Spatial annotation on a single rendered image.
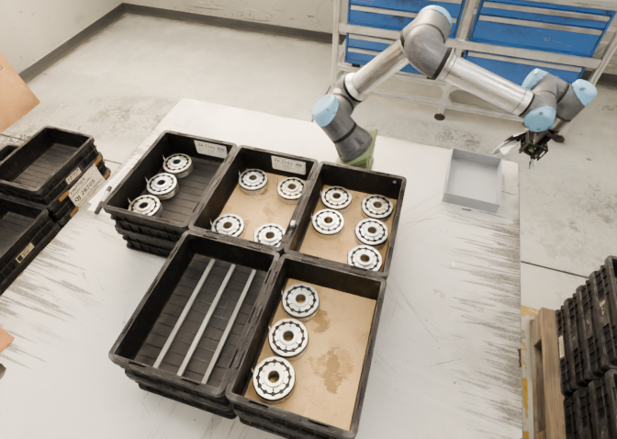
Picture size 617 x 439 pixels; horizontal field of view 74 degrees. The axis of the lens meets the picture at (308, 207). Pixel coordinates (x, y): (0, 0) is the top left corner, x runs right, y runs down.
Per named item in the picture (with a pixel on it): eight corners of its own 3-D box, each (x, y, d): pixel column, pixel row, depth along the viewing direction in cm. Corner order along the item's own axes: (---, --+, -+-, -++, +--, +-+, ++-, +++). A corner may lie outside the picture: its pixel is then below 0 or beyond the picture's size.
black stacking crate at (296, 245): (319, 184, 148) (319, 161, 139) (401, 201, 142) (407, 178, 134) (285, 274, 123) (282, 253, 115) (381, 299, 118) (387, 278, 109)
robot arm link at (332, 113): (325, 144, 157) (303, 118, 151) (337, 122, 164) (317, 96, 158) (348, 135, 149) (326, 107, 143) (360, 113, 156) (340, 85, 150)
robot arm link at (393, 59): (318, 104, 159) (427, 16, 117) (331, 82, 167) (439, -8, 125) (339, 125, 163) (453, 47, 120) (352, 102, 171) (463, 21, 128)
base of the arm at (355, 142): (345, 144, 170) (330, 127, 166) (375, 129, 161) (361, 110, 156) (337, 167, 160) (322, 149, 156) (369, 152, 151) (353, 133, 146)
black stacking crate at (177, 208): (173, 153, 160) (164, 130, 151) (242, 168, 154) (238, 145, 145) (113, 230, 135) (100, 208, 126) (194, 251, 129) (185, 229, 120)
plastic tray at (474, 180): (449, 156, 174) (452, 147, 170) (498, 166, 169) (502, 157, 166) (441, 200, 157) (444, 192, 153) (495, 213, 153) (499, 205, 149)
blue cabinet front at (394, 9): (344, 61, 298) (350, -21, 256) (444, 77, 283) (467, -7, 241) (343, 63, 297) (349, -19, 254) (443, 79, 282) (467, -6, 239)
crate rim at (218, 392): (187, 233, 122) (185, 228, 120) (282, 256, 116) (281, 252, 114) (107, 362, 97) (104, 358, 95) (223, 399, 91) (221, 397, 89)
